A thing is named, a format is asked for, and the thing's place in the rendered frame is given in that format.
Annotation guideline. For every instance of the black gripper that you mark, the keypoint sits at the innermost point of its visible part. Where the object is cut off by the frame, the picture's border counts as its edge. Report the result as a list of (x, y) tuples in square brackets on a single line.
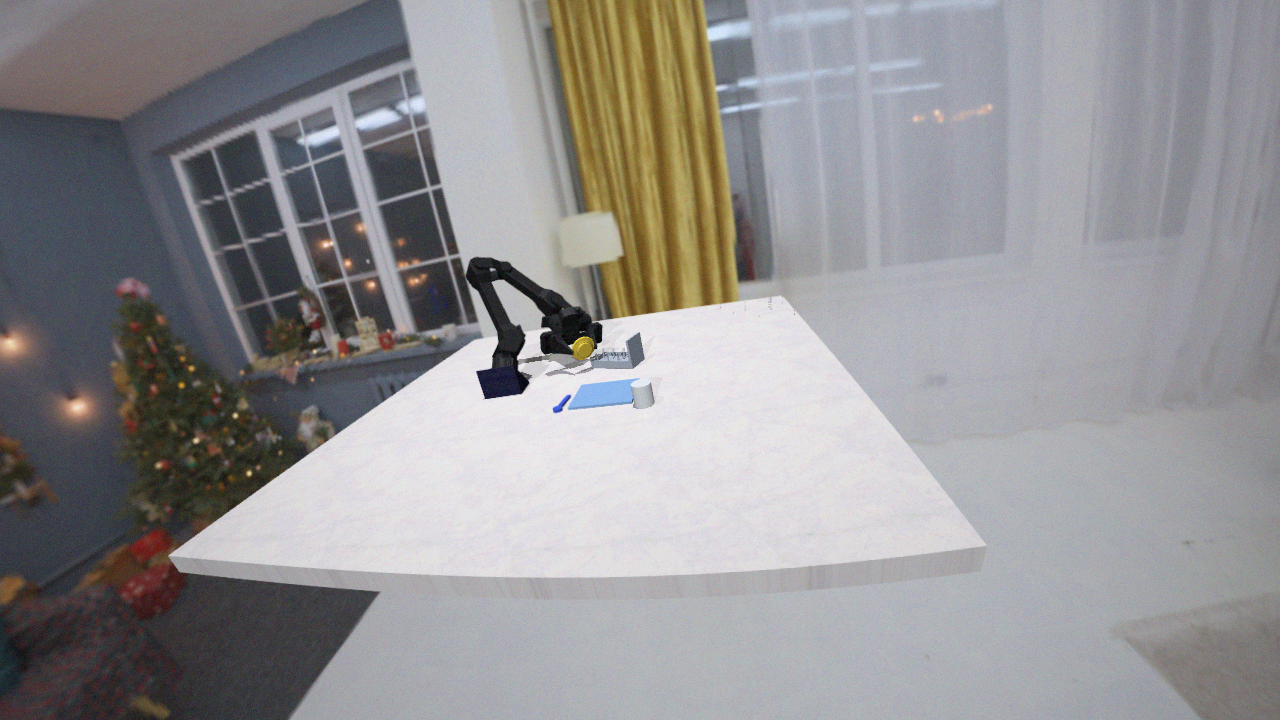
[(556, 342)]

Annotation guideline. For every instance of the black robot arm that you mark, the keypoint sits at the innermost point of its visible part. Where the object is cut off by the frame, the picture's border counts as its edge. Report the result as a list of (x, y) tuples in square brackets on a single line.
[(511, 339)]

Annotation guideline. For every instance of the yellow plate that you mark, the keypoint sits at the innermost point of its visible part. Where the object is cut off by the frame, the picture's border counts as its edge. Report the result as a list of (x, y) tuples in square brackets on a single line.
[(582, 348)]

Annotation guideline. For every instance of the grey dish rack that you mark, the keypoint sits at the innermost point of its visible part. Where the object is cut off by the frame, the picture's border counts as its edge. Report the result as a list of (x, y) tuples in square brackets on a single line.
[(621, 360)]

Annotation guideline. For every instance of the light blue flat mat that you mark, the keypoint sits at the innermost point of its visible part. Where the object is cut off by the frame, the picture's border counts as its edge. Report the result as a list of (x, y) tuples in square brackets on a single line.
[(603, 394)]

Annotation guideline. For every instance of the grey cylinder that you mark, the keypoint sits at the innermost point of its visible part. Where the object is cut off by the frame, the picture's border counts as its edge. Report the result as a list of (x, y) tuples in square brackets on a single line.
[(642, 393)]

